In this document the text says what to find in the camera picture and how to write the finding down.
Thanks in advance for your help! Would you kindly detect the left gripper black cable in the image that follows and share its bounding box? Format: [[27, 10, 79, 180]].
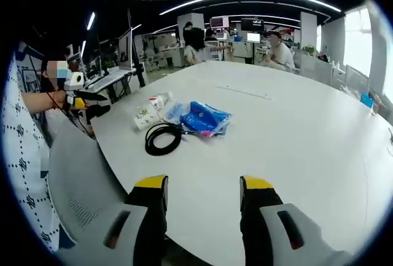
[[45, 92, 94, 135]]

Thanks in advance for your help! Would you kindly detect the clear plastic water bottle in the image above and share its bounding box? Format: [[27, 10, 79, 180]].
[[148, 91, 174, 111]]

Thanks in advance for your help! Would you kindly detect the clear bag with blue pad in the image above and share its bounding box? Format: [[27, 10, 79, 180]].
[[160, 100, 233, 137]]

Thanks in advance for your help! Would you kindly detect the blue tissue pack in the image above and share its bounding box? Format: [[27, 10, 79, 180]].
[[179, 100, 232, 134]]

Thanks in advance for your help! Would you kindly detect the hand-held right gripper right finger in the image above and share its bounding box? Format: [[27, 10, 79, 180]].
[[239, 175, 343, 266]]

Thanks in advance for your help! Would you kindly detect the grey mesh chair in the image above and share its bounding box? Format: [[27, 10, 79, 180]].
[[48, 118, 168, 266]]

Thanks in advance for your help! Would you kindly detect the pink wall screen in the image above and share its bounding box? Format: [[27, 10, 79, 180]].
[[210, 17, 230, 29]]

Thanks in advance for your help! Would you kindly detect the white green-print paper cup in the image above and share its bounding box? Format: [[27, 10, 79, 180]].
[[133, 98, 163, 131]]

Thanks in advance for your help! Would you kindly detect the person's white patterned shirt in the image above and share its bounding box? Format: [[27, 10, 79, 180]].
[[2, 53, 60, 253]]

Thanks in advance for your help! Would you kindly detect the white-framed monitor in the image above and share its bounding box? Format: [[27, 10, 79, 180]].
[[117, 27, 134, 71]]

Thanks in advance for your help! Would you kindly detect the white monitor cart shelf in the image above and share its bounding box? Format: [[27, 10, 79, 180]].
[[84, 66, 137, 93]]

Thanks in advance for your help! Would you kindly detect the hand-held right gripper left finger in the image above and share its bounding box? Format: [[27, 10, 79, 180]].
[[73, 174, 169, 266]]

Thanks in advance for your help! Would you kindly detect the black monitor stand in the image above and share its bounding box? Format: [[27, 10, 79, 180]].
[[126, 7, 147, 89]]

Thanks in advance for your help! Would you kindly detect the white table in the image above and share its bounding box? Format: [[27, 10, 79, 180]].
[[90, 60, 393, 266]]

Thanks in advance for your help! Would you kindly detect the dark wall screen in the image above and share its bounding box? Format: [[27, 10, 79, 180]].
[[240, 17, 265, 31]]

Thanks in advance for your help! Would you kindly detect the blue box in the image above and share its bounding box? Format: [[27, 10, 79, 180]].
[[360, 92, 375, 108]]

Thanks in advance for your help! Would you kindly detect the blue and white wall poster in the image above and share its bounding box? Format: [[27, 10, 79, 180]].
[[14, 41, 44, 95]]

